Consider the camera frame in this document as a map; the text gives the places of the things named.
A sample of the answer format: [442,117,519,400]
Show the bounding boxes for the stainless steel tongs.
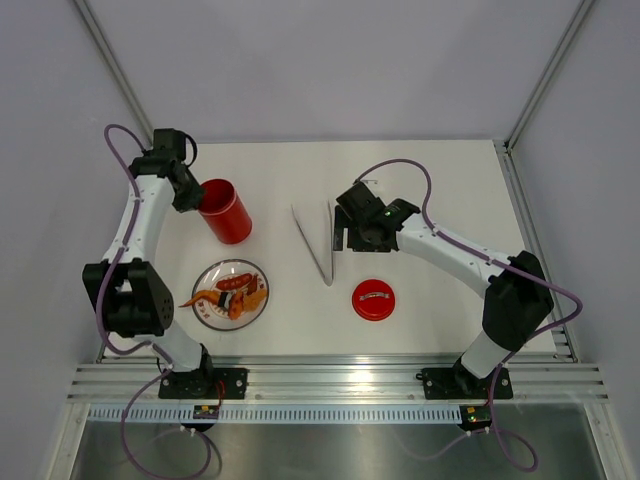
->
[291,200,335,287]

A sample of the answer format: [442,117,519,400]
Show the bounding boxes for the black seaweed sushi roll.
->
[217,291,234,310]

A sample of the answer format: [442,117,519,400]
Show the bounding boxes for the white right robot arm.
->
[333,181,554,398]

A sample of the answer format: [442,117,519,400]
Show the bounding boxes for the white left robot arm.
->
[82,129,216,398]

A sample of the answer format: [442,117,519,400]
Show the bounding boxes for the red cylindrical lunch container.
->
[198,179,253,245]

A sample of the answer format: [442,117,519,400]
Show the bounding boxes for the red round lid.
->
[351,279,396,322]

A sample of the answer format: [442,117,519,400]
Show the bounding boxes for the red grilled sausage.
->
[215,273,254,291]

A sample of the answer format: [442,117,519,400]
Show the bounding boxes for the breaded fried chicken nugget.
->
[243,289,268,312]

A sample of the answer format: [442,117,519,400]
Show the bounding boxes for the orange fried chicken wing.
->
[181,290,220,308]

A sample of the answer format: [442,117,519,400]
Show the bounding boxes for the white plate with red print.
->
[182,259,270,332]

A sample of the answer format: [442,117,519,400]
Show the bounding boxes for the aluminium right side rail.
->
[493,140,584,363]

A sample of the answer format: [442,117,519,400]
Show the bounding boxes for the aluminium rail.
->
[66,355,609,405]
[493,140,584,363]

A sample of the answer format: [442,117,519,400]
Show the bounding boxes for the aluminium left frame post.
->
[70,0,153,142]

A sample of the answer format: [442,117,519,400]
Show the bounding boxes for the aluminium frame post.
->
[504,0,599,154]
[70,0,153,142]

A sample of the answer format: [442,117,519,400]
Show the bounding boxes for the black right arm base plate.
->
[415,367,514,400]

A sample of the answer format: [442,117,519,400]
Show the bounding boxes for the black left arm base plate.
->
[158,368,249,400]

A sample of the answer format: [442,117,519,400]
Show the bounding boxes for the aluminium front rail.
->
[66,355,609,405]

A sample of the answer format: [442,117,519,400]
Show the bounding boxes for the white slotted cable duct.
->
[88,404,462,425]

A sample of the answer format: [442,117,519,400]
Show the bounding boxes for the aluminium right frame post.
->
[504,0,599,154]

